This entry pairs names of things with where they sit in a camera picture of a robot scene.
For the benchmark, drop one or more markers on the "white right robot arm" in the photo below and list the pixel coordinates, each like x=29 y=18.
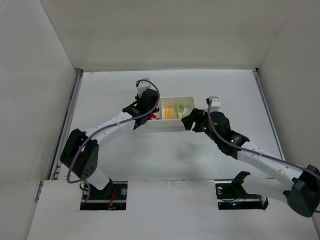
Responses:
x=297 y=186

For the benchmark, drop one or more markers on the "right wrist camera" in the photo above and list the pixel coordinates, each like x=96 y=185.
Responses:
x=213 y=103

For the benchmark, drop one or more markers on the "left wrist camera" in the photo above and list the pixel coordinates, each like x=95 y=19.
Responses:
x=142 y=85

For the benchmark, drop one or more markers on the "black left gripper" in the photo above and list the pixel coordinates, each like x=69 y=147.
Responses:
x=139 y=122

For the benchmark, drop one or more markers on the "red sloped lego piece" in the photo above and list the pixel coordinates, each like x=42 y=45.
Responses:
x=154 y=117

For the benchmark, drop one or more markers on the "yellow lego brick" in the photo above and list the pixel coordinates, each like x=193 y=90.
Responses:
x=171 y=113

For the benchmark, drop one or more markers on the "white three-compartment container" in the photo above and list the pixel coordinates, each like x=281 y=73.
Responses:
x=163 y=125

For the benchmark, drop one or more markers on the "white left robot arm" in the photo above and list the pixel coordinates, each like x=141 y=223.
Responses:
x=81 y=151

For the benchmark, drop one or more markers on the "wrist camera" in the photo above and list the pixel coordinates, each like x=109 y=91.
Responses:
x=142 y=85
x=213 y=103

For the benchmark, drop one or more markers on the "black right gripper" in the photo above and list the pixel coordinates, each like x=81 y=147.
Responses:
x=195 y=118

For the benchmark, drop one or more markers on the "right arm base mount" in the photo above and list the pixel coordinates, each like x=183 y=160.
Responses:
x=231 y=195

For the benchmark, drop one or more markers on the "light green lego block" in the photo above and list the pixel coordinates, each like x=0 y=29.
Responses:
x=180 y=108

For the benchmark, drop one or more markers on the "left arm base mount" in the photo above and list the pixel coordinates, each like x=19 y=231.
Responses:
x=114 y=199

